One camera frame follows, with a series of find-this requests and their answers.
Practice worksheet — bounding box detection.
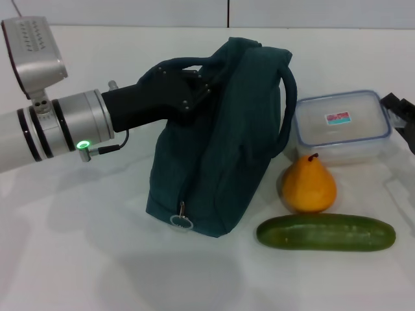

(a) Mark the clear plastic food container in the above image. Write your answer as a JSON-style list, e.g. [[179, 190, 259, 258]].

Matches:
[[292, 89, 394, 167]]

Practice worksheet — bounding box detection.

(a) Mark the yellow orange pear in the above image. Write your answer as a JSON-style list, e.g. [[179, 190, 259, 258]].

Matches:
[[280, 152, 338, 214]]

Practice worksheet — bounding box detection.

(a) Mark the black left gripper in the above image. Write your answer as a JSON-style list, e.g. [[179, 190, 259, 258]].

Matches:
[[101, 65, 214, 133]]

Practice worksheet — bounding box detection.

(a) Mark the dark teal insulated bag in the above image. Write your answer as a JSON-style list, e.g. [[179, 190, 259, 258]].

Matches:
[[144, 36, 298, 240]]

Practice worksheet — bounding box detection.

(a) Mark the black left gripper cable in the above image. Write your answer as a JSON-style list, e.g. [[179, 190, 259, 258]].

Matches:
[[78, 130, 131, 163]]

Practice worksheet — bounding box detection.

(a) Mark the green cucumber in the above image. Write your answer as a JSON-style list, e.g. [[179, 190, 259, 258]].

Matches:
[[255, 213, 397, 253]]

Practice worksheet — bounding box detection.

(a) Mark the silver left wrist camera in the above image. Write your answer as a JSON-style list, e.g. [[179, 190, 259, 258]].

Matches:
[[1, 15, 70, 116]]

